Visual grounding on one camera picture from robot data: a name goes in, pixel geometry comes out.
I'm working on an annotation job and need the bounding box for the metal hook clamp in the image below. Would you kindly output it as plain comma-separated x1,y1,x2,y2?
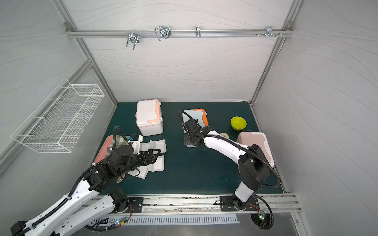
126,31,140,50

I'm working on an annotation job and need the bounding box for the green checkered cloth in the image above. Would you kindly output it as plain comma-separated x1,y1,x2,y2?
115,135,130,148

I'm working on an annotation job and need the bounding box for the blue box orange handle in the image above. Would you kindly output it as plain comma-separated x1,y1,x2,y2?
179,108,209,134

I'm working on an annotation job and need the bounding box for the aluminium crossbar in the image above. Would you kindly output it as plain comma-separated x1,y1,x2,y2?
66,28,293,38

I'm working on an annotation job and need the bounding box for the white wire basket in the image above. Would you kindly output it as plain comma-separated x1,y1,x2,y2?
10,78,104,153

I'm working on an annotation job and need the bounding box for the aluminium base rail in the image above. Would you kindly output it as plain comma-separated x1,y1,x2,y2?
129,193,302,216

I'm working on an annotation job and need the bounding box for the green bowl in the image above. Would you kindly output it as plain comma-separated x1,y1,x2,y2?
230,117,247,131

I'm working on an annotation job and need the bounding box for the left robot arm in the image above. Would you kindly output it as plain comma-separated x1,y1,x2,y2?
11,145,161,236

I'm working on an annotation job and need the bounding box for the pink tray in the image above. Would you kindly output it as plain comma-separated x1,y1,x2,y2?
94,135,113,164

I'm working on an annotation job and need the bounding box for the white box peach handle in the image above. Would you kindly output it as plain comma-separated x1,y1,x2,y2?
135,99,163,136

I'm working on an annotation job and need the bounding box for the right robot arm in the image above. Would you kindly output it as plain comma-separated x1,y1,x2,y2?
181,116,281,230

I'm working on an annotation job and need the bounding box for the cream round brush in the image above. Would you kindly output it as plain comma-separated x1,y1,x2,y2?
220,132,229,139

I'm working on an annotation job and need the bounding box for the metal u-bolt clamp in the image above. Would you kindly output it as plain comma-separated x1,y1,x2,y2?
154,26,172,41

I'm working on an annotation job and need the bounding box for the small metal bracket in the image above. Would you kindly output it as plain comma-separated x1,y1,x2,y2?
195,26,201,38

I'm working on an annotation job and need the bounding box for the pink first aid box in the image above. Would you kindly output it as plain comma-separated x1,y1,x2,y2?
237,131,275,167

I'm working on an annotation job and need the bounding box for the metal screw bracket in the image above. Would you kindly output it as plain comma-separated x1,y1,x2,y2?
256,26,283,38

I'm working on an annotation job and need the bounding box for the green table mat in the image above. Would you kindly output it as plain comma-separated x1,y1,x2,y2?
115,102,259,195

